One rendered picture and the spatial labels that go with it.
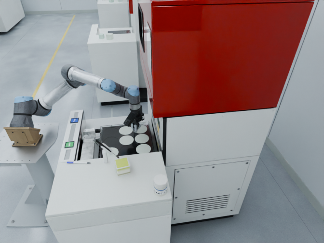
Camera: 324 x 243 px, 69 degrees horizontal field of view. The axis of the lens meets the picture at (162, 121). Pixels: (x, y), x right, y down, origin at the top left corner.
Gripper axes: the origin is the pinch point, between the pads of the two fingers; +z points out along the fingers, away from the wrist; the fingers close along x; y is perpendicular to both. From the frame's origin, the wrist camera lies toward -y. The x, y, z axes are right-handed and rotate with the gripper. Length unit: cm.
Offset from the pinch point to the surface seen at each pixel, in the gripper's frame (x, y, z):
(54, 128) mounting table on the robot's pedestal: 59, -31, 9
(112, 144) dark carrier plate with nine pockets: 2.7, -18.6, 1.4
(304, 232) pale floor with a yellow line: -128, 72, 91
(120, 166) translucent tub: -26.0, -35.8, -12.0
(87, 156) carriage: 8.2, -35.2, 3.3
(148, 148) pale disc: -18.6, -5.7, 1.3
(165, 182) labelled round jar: -53, -30, -15
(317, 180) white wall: -120, 113, 65
